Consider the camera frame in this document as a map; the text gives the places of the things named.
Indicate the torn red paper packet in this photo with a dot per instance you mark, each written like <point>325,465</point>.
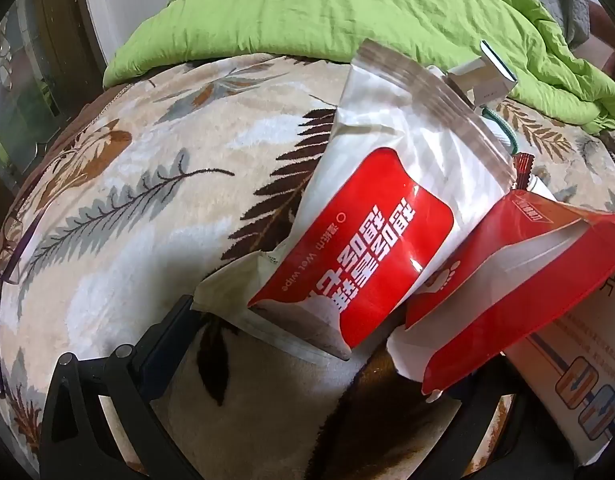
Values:
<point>512,310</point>

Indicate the white sock green edge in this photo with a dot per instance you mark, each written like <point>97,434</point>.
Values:
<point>502,130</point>

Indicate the green quilt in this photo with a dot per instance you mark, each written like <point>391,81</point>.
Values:
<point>312,10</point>

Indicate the blue white small box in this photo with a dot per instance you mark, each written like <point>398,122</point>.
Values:
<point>487,87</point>

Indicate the white printed carton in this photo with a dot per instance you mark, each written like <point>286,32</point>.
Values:
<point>577,370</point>

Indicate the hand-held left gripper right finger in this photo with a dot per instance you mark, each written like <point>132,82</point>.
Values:
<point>470,435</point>

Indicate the wooden glass door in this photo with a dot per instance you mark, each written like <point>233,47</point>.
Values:
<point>22,85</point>

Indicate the white red wet wipe packet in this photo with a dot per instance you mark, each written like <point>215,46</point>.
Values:
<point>377,240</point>

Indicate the grey quilted pillow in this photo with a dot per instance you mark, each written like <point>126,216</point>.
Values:
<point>572,0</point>

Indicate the leaf printed blanket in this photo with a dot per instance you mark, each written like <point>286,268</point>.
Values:
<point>137,210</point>

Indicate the red candy packet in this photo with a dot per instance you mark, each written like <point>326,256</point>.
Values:
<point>522,167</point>

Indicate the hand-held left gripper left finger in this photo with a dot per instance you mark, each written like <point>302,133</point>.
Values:
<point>152,350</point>

